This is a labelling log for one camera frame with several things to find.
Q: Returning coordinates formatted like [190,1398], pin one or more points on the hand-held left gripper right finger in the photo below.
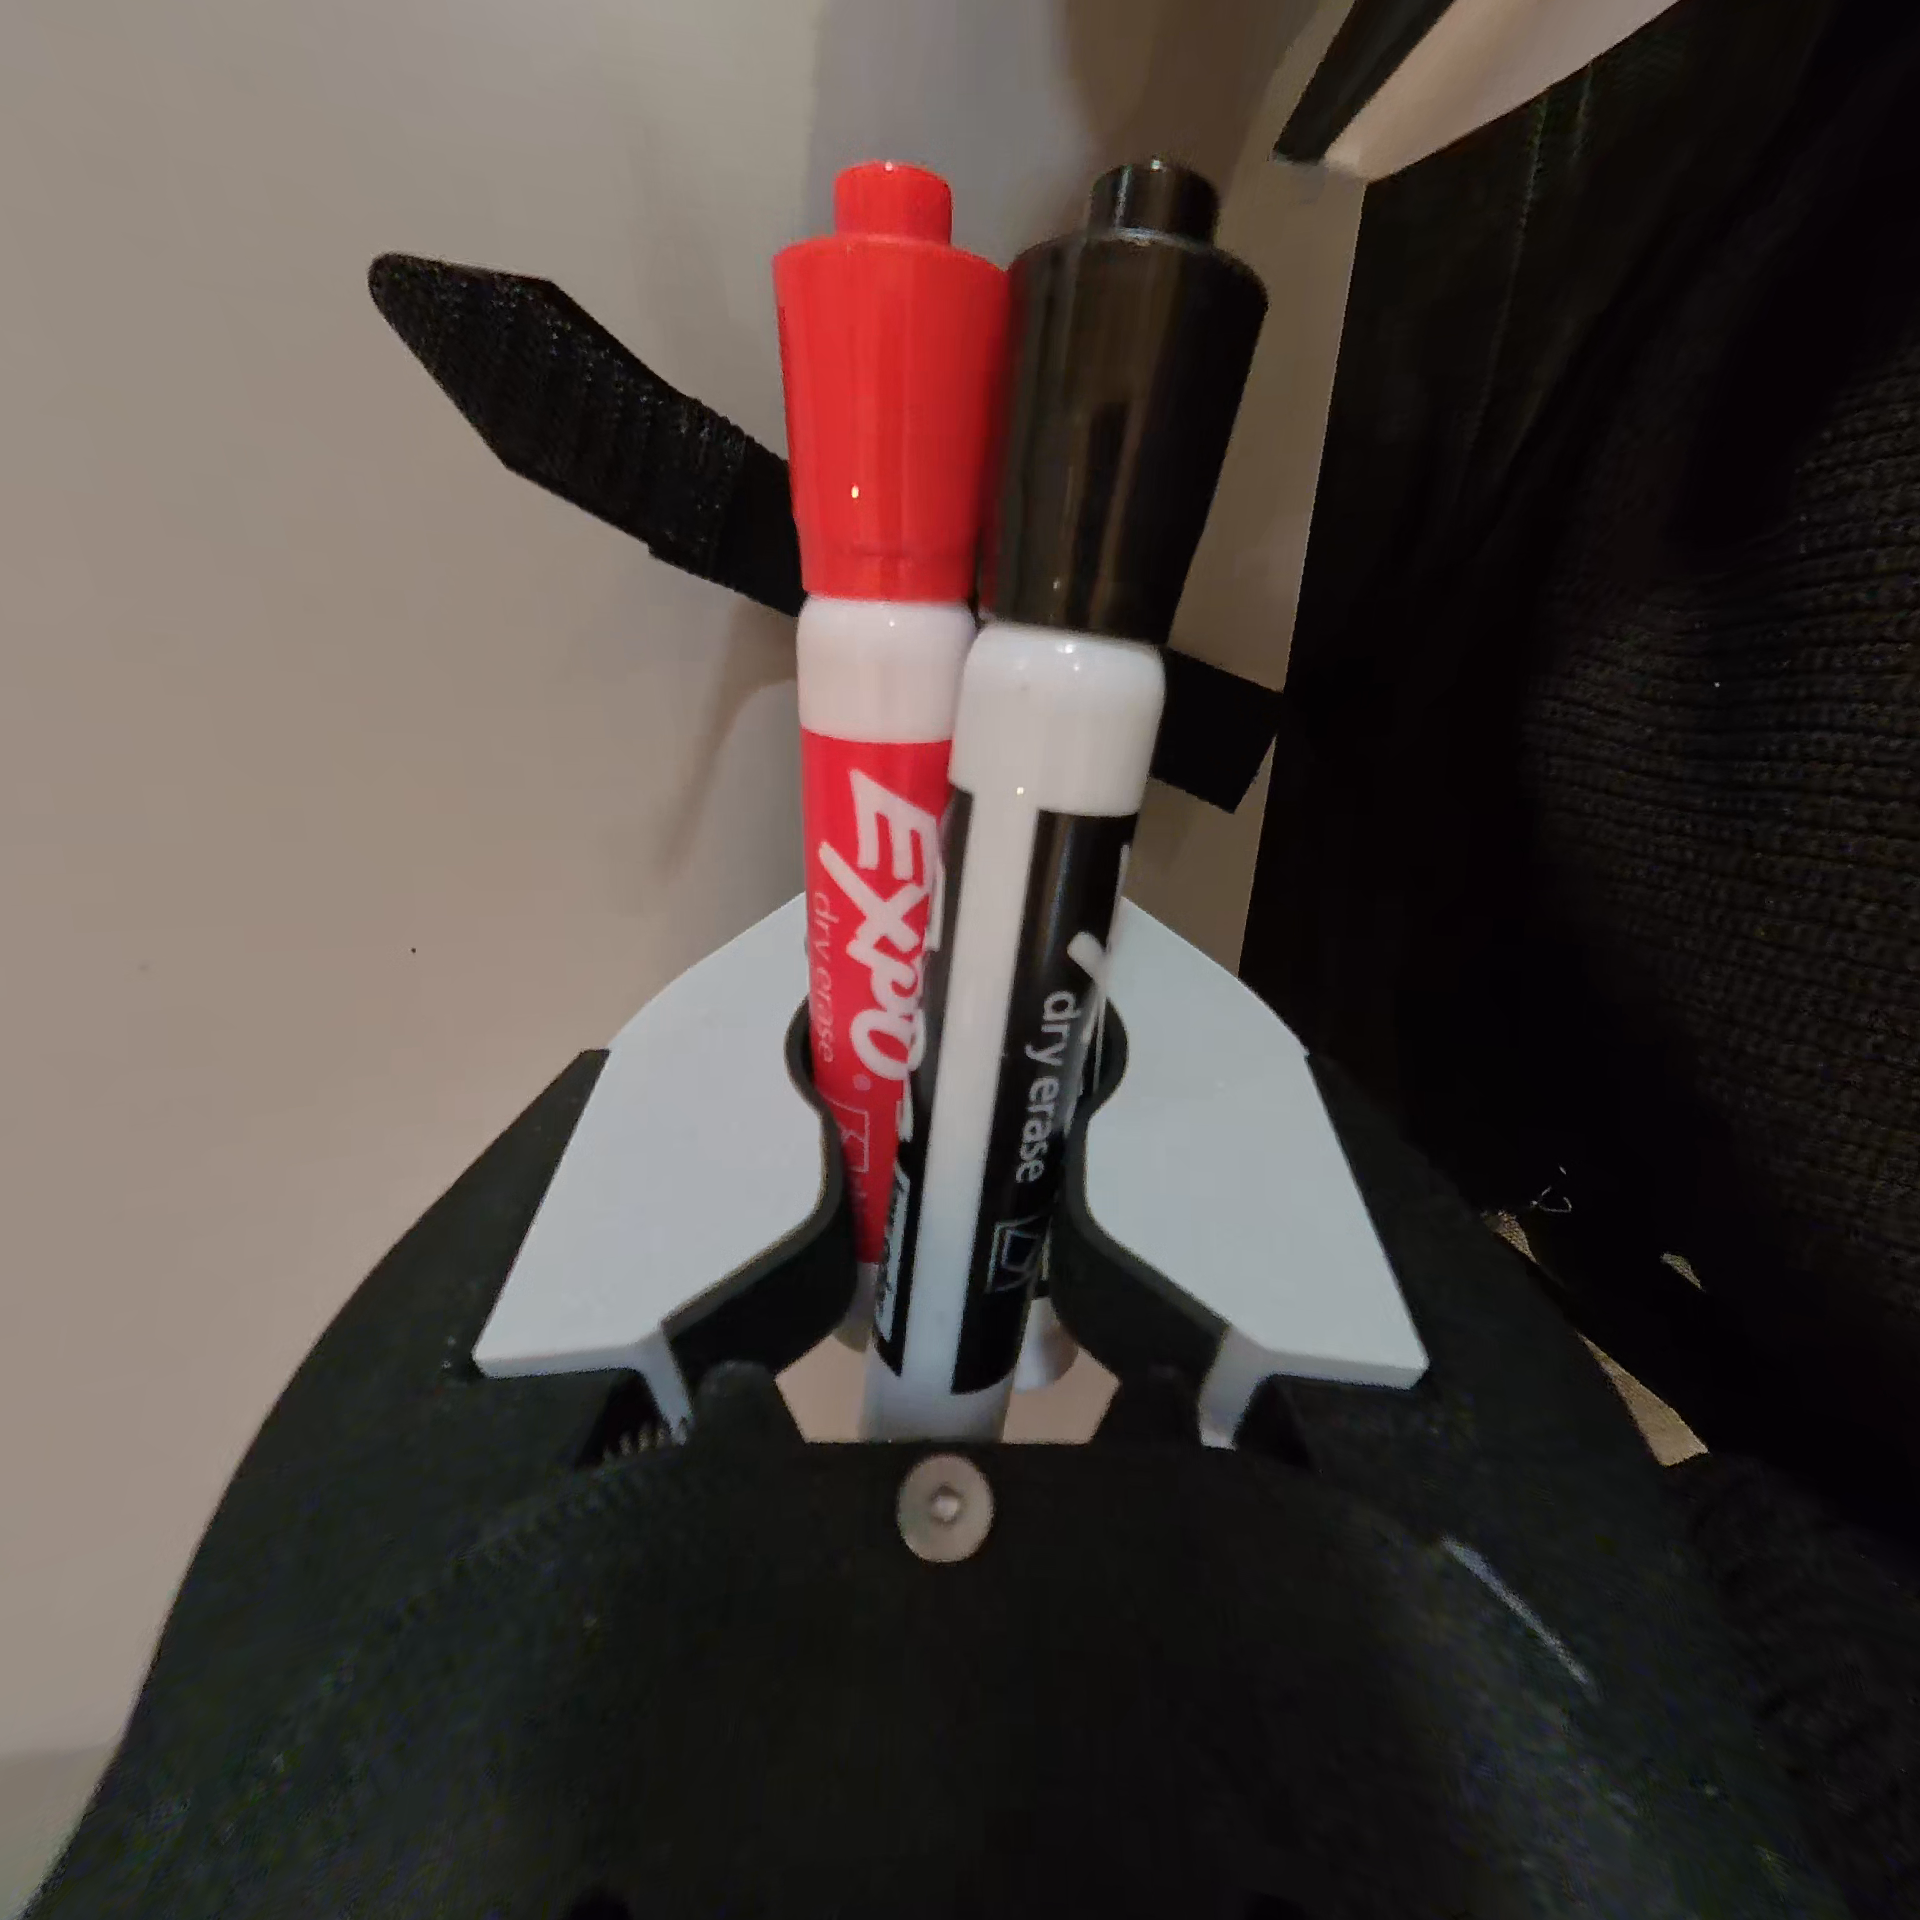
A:
[1243,1201]

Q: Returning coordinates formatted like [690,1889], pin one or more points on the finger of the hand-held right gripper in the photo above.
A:
[1441,91]

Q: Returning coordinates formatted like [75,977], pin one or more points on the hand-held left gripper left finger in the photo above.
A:
[662,1201]

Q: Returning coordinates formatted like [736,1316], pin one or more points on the red dry erase marker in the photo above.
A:
[886,452]

